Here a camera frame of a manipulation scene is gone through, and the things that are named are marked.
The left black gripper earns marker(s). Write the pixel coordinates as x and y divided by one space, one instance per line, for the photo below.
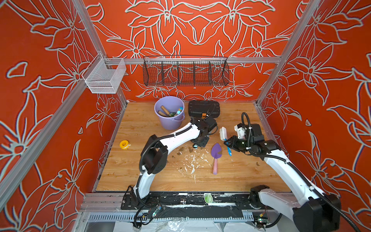
203 144

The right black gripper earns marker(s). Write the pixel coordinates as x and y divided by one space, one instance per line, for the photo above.
234 143

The purple trowel pink handle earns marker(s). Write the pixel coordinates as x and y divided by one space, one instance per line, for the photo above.
216 153

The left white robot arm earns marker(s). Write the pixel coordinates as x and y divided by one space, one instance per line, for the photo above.
155 153

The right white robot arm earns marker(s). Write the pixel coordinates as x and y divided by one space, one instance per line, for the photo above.
312 210

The purple plastic bucket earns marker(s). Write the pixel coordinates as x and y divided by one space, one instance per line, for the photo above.
170 111

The black plastic tool case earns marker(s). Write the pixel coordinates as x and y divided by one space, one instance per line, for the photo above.
202 109

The green round sticker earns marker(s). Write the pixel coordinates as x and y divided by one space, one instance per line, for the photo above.
208 198

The yellow tape roll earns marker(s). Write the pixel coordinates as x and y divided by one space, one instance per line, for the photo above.
124 144

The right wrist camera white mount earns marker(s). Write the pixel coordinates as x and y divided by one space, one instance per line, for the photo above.
240 130

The black wire wall basket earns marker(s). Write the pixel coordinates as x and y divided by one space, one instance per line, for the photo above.
186 71

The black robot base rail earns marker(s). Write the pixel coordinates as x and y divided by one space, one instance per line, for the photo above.
233 205

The white wire mesh basket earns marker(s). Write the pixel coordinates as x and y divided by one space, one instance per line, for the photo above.
104 76

